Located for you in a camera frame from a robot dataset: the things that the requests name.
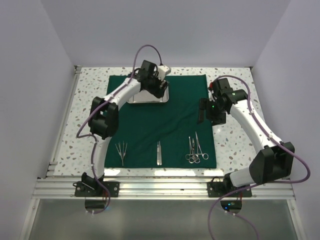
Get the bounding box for aluminium rail frame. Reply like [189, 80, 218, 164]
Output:
[19, 66, 306, 240]

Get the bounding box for steel forceps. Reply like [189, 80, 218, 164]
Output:
[115, 142, 124, 166]
[121, 141, 128, 166]

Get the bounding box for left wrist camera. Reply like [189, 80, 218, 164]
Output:
[157, 65, 171, 80]

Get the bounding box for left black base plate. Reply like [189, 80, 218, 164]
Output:
[72, 181, 120, 198]

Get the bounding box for stainless steel tray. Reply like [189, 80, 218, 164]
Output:
[127, 80, 169, 104]

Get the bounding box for steel scalpel handle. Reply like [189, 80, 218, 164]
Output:
[158, 141, 162, 166]
[156, 141, 160, 166]

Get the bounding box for green surgical cloth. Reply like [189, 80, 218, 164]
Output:
[104, 75, 217, 169]

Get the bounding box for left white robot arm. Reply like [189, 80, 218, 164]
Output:
[81, 60, 171, 197]

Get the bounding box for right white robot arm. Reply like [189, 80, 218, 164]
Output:
[197, 90, 295, 197]

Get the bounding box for small steel hemostat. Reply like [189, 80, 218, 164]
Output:
[185, 136, 198, 164]

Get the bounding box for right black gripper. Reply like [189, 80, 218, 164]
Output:
[197, 97, 227, 126]

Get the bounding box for long steel hemostat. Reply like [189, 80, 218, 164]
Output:
[195, 132, 209, 160]

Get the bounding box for steel surgical scissors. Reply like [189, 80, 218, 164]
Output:
[191, 139, 200, 164]

